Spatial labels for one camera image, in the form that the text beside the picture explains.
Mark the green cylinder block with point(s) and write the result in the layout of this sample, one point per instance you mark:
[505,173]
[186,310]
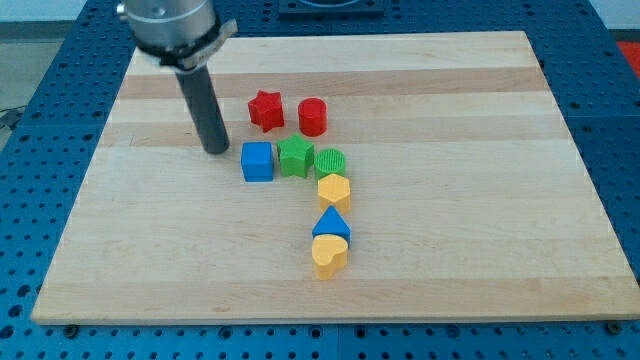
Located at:
[329,161]

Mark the light wooden board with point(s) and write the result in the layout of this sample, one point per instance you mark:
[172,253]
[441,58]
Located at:
[469,199]

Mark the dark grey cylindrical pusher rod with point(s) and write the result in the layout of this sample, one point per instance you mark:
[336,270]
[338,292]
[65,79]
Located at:
[201,100]

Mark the blue triangle block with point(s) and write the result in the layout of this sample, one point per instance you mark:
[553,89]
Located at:
[332,222]

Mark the red star block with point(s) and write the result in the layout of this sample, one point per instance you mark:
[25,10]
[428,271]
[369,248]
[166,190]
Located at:
[266,110]

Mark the yellow hexagon block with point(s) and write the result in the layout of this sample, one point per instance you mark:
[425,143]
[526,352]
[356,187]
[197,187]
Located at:
[334,190]

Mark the yellow heart block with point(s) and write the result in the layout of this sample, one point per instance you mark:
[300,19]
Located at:
[330,253]

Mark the green star block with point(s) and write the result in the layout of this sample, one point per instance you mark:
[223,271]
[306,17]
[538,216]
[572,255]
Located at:
[296,156]

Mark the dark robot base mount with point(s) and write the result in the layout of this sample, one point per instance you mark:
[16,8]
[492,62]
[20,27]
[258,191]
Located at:
[298,8]

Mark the red cylinder block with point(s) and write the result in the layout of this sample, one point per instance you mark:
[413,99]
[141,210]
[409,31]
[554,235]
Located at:
[312,113]

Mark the blue cube block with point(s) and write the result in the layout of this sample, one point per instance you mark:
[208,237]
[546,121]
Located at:
[257,161]

